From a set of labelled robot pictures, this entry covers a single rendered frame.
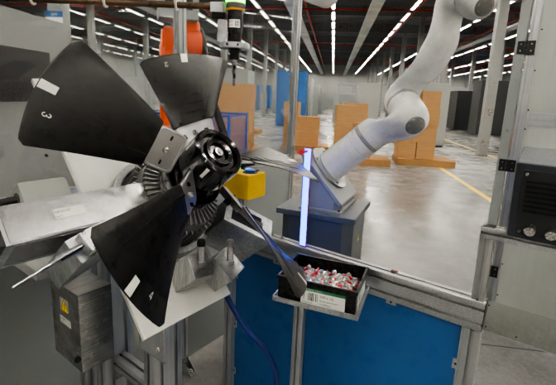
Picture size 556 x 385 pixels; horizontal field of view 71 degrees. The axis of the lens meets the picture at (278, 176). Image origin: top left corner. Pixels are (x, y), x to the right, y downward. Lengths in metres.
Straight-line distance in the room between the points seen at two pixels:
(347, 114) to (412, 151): 1.70
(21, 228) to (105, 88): 0.29
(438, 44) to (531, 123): 1.22
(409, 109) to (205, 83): 0.68
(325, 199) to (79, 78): 0.94
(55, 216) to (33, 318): 0.85
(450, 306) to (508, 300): 1.56
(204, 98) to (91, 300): 0.59
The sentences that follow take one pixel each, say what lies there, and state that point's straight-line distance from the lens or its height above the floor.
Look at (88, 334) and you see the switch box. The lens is 1.20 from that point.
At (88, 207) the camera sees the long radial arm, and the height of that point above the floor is 1.12.
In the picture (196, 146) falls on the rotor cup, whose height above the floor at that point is 1.24.
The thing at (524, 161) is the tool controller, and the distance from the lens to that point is 1.01.
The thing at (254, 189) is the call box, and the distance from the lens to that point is 1.40.
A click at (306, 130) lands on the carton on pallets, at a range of 10.15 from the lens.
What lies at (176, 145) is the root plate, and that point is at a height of 1.23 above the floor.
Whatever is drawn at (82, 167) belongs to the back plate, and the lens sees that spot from 1.05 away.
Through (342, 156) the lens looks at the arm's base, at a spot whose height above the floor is 1.14.
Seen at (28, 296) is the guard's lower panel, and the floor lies 0.66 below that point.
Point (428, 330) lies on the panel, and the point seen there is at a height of 0.72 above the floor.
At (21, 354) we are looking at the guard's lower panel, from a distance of 1.68.
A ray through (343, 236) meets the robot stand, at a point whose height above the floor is 0.86.
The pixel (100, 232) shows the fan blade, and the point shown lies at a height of 1.14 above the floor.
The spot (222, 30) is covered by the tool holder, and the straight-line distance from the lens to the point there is 0.96.
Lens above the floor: 1.34
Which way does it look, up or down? 11 degrees down
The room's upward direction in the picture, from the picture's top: 2 degrees clockwise
